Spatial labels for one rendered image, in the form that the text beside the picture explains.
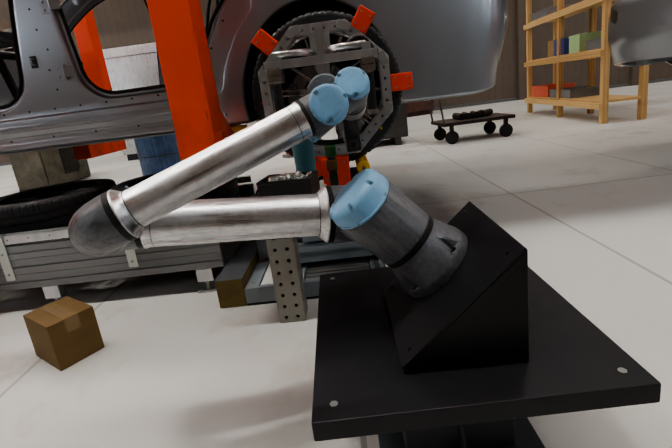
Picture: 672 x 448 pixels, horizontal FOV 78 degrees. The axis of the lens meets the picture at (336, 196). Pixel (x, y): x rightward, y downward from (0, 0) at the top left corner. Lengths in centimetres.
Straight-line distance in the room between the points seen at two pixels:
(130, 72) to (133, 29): 369
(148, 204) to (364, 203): 44
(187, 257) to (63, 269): 60
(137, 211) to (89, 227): 9
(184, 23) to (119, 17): 1139
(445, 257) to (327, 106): 41
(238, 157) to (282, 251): 72
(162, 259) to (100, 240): 117
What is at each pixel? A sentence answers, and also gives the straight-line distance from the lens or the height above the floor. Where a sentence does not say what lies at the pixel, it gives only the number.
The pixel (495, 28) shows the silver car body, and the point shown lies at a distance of 241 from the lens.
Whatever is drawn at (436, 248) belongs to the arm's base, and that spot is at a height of 50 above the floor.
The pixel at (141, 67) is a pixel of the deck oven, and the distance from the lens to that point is 937.
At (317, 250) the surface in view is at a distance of 193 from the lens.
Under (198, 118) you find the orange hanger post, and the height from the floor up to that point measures 81.
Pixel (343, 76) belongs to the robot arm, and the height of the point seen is 88.
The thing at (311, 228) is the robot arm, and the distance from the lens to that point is 104.
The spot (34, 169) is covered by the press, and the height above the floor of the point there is 32.
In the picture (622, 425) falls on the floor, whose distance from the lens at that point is 130.
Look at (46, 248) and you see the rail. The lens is 236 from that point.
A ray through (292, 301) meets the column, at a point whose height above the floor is 9.
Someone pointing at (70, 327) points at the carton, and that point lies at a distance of 184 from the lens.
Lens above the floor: 84
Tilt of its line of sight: 14 degrees down
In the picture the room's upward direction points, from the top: 7 degrees counter-clockwise
